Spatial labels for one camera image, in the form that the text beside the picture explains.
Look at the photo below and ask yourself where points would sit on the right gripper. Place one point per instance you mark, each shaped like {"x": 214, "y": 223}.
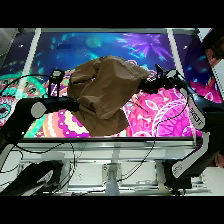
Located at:
{"x": 153, "y": 86}

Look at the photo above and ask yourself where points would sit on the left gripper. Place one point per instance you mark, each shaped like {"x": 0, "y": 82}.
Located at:
{"x": 70, "y": 105}

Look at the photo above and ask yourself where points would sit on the brown pants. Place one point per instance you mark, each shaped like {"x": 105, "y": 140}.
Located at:
{"x": 103, "y": 93}

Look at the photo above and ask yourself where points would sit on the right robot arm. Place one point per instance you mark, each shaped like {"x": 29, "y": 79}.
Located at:
{"x": 213, "y": 113}

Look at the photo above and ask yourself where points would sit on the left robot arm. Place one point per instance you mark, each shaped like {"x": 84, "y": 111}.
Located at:
{"x": 20, "y": 120}

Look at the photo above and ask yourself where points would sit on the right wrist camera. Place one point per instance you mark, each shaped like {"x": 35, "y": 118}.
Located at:
{"x": 159, "y": 70}

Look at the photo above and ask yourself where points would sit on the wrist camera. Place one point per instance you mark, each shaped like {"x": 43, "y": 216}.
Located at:
{"x": 159, "y": 70}
{"x": 57, "y": 73}

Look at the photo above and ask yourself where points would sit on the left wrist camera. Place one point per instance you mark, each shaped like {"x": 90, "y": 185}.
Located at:
{"x": 57, "y": 73}

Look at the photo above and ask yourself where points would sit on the silver frame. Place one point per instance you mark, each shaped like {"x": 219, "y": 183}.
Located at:
{"x": 100, "y": 153}

